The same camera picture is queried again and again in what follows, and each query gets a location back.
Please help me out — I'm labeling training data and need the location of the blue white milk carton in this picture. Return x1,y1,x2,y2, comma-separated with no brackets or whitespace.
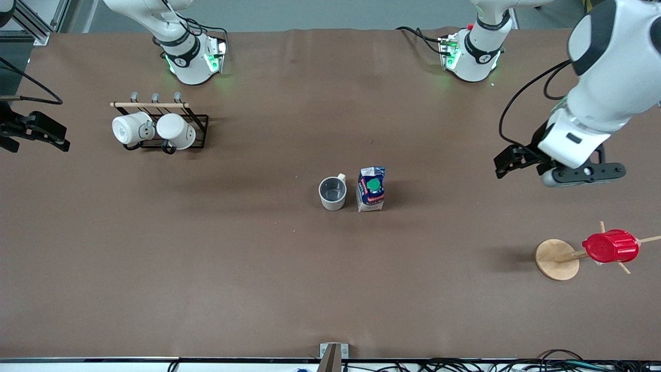
356,166,387,213

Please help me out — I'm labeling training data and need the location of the white mug grey inside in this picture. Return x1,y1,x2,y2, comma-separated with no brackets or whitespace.
318,173,348,211

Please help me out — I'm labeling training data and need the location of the red plastic cup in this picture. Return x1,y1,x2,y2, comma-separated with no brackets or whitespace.
582,229,640,264

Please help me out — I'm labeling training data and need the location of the face print white mug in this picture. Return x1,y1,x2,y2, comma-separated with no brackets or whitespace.
112,112,155,151

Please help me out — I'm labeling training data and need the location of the wooden mug tree stand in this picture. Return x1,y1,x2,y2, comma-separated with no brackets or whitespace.
535,221,661,282

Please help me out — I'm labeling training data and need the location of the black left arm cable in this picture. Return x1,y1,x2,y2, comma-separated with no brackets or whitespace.
498,59,574,148

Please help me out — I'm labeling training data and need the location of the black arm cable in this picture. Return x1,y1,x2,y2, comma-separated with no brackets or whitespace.
498,59,574,148
0,56,64,105

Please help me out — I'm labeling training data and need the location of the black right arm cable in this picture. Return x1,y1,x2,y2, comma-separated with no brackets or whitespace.
0,56,64,105

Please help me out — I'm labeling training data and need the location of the aluminium frame profile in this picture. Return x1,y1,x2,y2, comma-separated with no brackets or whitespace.
0,0,70,45

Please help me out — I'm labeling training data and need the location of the black wire mug rack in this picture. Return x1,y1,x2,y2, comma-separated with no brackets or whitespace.
109,92,210,154

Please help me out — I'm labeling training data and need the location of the plain white mug black handle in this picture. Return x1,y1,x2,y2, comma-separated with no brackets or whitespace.
156,113,197,155

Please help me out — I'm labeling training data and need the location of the black cable bundle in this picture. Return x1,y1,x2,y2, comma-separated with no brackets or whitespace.
341,349,661,372

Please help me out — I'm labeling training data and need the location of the grey metal table bracket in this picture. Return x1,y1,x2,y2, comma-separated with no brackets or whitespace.
320,343,349,360

